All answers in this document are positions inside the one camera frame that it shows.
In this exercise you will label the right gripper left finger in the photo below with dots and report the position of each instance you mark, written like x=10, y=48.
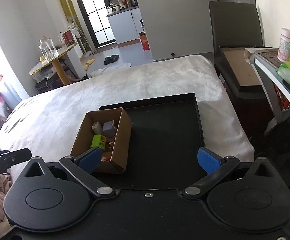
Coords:
x=81, y=168

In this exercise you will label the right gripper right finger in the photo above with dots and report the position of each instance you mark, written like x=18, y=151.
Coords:
x=216, y=167

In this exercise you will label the lime green toy cube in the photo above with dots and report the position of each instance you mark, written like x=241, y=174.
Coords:
x=99, y=141

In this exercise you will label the white usb charger plug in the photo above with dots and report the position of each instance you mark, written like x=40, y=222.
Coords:
x=97, y=127

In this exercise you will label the blue grey block figure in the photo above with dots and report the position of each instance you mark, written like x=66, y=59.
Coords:
x=109, y=129

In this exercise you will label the brown cardboard box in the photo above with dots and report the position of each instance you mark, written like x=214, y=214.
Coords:
x=117, y=147

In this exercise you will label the black shallow tray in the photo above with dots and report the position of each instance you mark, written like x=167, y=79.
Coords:
x=165, y=137

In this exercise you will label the dark framed wooden board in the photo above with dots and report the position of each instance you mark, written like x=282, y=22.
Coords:
x=245, y=76

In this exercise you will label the yellow slippers pair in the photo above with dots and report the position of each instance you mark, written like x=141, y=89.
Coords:
x=88, y=63

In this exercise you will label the gold round side table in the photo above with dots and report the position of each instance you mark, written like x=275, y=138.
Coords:
x=55, y=64

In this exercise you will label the black slippers pair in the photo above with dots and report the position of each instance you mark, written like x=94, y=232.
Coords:
x=111, y=59

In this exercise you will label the clear glass jar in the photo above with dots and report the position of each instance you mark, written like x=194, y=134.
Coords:
x=48, y=48

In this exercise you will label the white curved shelf table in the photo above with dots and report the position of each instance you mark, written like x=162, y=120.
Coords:
x=265, y=64

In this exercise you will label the red tin can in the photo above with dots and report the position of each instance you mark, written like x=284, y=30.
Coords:
x=68, y=38

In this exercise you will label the white pink lidded bottle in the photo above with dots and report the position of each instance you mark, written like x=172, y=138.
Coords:
x=284, y=45

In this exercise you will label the orange red carton box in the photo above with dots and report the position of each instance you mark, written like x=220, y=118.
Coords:
x=144, y=41

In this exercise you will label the dark grey chair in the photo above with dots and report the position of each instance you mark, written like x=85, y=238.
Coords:
x=235, y=26

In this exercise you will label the white kitchen cabinet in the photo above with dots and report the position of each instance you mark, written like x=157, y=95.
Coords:
x=126, y=25

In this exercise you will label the black framed glass door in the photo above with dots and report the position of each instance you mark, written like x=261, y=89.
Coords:
x=95, y=15

